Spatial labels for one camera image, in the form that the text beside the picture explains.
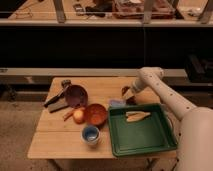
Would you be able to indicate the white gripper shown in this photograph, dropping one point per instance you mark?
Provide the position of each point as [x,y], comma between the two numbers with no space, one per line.
[136,87]

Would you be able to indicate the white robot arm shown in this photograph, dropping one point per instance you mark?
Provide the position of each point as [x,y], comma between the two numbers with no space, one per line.
[195,147]

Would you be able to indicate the green plastic tray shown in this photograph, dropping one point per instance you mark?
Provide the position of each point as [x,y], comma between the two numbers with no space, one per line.
[150,135]

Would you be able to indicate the cluttered tray on bench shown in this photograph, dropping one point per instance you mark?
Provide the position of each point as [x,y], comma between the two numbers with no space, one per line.
[135,9]

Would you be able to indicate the light blue sponge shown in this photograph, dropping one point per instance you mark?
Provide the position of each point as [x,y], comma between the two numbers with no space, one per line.
[117,103]

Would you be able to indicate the orange wooden bowl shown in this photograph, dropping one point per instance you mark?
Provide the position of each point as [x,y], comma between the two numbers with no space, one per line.
[95,114]

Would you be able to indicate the dark purple plate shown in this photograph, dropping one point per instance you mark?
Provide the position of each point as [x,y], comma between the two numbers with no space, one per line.
[76,96]

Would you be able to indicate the blue white cup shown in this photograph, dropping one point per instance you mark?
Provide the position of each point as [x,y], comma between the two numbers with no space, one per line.
[91,135]

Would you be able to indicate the wooden table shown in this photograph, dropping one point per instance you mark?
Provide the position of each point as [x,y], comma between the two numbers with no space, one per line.
[56,138]

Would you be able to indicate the small grey metal object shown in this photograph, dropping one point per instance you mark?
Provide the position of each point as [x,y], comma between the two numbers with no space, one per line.
[65,83]

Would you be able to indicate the grey cleaver blade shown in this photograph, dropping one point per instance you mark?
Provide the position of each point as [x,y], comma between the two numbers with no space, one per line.
[60,104]

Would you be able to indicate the black box on shelf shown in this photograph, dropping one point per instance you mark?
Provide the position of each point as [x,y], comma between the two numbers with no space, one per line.
[199,70]

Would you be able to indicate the black remote on bench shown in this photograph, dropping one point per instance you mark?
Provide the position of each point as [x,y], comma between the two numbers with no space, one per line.
[79,9]

